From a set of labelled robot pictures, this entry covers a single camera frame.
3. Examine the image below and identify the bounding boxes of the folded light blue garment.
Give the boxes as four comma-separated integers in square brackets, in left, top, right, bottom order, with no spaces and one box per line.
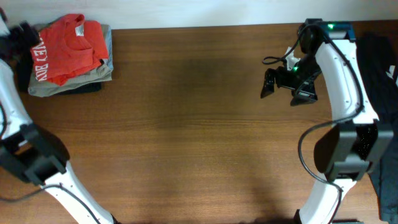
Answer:
[101,24,114,71]

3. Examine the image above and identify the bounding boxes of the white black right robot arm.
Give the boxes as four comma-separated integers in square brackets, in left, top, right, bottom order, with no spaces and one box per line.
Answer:
[261,19,393,224]

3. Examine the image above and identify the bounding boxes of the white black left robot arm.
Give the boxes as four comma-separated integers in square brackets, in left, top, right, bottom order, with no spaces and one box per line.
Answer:
[1,13,117,224]

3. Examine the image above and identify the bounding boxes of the orange printed t-shirt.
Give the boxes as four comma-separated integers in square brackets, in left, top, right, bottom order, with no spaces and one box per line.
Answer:
[30,14,109,86]

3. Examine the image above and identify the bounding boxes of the folded black garment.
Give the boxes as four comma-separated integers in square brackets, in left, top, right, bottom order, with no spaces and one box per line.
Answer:
[16,55,102,95]

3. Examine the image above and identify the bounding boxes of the dark navy garment pile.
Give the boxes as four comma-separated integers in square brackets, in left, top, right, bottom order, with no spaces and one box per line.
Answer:
[356,32,397,224]

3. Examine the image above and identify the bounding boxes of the folded olive green garment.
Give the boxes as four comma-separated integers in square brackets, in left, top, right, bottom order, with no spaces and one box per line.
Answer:
[27,22,114,98]

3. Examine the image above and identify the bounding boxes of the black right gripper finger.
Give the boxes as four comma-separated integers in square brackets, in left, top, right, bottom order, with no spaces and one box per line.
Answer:
[290,95,318,106]
[260,68,275,98]

